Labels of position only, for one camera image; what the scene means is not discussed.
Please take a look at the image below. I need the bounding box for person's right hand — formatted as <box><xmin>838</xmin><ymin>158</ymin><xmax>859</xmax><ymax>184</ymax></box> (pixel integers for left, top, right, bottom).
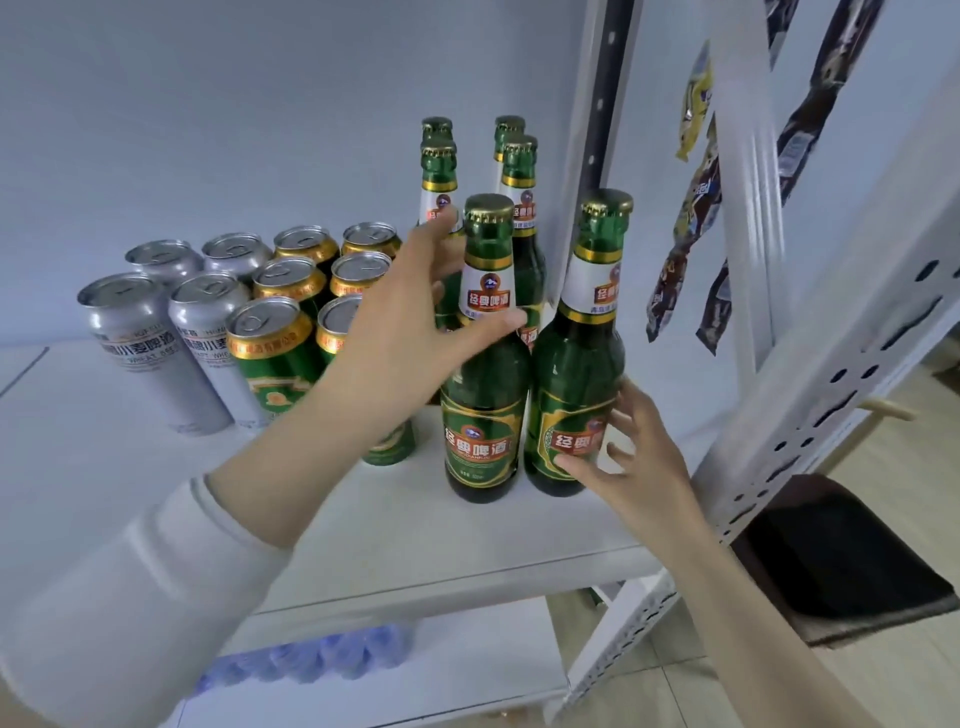
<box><xmin>553</xmin><ymin>378</ymin><xmax>711</xmax><ymax>554</ymax></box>

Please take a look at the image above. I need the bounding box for person's left hand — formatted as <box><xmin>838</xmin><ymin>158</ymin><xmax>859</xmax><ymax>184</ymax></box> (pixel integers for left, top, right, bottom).
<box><xmin>314</xmin><ymin>206</ymin><xmax>529</xmax><ymax>451</ymax></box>

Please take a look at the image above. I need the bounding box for green beer can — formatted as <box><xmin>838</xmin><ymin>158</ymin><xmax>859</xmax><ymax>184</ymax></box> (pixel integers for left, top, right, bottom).
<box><xmin>226</xmin><ymin>296</ymin><xmax>326</xmax><ymax>418</ymax></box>
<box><xmin>251</xmin><ymin>256</ymin><xmax>331</xmax><ymax>317</ymax></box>
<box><xmin>341</xmin><ymin>221</ymin><xmax>404</xmax><ymax>261</ymax></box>
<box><xmin>329</xmin><ymin>251</ymin><xmax>394</xmax><ymax>298</ymax></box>
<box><xmin>316</xmin><ymin>293</ymin><xmax>418</xmax><ymax>468</ymax></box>
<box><xmin>272</xmin><ymin>224</ymin><xmax>342</xmax><ymax>279</ymax></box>

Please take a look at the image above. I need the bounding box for silver beer can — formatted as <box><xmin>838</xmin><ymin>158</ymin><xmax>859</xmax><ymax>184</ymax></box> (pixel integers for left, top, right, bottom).
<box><xmin>168</xmin><ymin>272</ymin><xmax>272</xmax><ymax>431</ymax></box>
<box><xmin>124</xmin><ymin>238</ymin><xmax>206</xmax><ymax>291</ymax></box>
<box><xmin>77</xmin><ymin>272</ymin><xmax>236</xmax><ymax>438</ymax></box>
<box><xmin>200</xmin><ymin>232</ymin><xmax>274</xmax><ymax>283</ymax></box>

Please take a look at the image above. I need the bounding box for white metal shelf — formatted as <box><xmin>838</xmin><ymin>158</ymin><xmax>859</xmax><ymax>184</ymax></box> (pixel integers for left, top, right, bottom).
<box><xmin>0</xmin><ymin>0</ymin><xmax>960</xmax><ymax>728</ymax></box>

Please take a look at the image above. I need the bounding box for person's right forearm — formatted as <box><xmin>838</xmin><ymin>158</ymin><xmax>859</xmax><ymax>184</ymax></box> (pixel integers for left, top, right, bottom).
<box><xmin>650</xmin><ymin>523</ymin><xmax>864</xmax><ymax>728</ymax></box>

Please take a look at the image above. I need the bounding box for row of small water bottles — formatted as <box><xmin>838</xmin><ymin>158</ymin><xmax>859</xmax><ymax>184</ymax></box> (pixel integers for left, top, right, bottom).
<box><xmin>193</xmin><ymin>622</ymin><xmax>415</xmax><ymax>693</ymax></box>

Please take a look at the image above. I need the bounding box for wooden chair dark seat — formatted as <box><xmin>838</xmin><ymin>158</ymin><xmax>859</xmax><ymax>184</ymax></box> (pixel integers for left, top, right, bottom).
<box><xmin>731</xmin><ymin>397</ymin><xmax>960</xmax><ymax>648</ymax></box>

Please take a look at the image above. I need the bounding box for white wrist sleeve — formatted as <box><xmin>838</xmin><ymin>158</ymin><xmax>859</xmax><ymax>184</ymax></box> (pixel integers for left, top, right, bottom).
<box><xmin>0</xmin><ymin>476</ymin><xmax>295</xmax><ymax>728</ymax></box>

